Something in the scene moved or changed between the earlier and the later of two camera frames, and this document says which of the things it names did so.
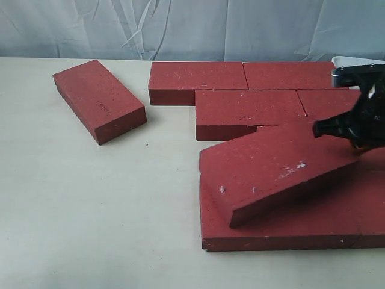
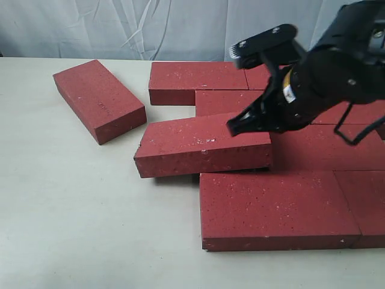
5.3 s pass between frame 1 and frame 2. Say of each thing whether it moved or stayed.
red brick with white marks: moved
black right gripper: moved
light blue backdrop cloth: stayed
